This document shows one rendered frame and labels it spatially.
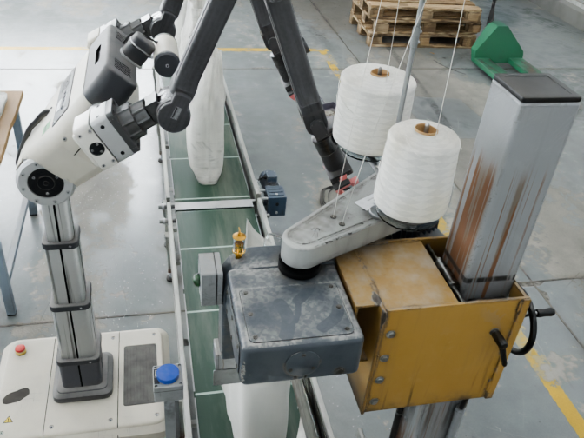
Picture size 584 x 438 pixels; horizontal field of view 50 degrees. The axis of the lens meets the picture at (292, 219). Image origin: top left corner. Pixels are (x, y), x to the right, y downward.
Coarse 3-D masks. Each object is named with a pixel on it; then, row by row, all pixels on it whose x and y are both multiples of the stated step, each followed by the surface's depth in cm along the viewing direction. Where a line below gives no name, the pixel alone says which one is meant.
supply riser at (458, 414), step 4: (464, 400) 152; (460, 404) 154; (464, 404) 153; (456, 408) 155; (460, 408) 155; (464, 408) 155; (456, 412) 155; (460, 412) 154; (464, 412) 155; (456, 416) 156; (460, 416) 155; (452, 420) 158; (456, 420) 156; (460, 420) 157; (452, 424) 158; (456, 424) 157; (448, 428) 160; (452, 428) 159; (456, 428) 158; (448, 432) 160; (452, 432) 159; (448, 436) 161; (452, 436) 160
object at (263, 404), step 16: (256, 240) 190; (224, 384) 213; (240, 384) 181; (256, 384) 176; (272, 384) 176; (288, 384) 180; (240, 400) 184; (256, 400) 179; (272, 400) 179; (288, 400) 184; (240, 416) 187; (256, 416) 183; (272, 416) 183; (288, 416) 189; (240, 432) 190; (256, 432) 186; (272, 432) 188
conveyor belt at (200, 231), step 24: (192, 216) 308; (216, 216) 310; (240, 216) 311; (192, 240) 292; (216, 240) 294; (192, 264) 278; (192, 288) 265; (192, 312) 253; (216, 312) 254; (192, 336) 242; (216, 336) 243; (192, 360) 232; (216, 408) 215; (216, 432) 207; (288, 432) 210
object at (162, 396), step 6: (156, 366) 169; (180, 366) 170; (180, 372) 168; (180, 378) 167; (156, 384) 164; (162, 384) 165; (168, 384) 165; (174, 384) 165; (180, 384) 165; (156, 390) 164; (162, 390) 164; (168, 390) 165; (180, 390) 166; (156, 396) 165; (162, 396) 166; (168, 396) 166; (174, 396) 167; (180, 396) 167
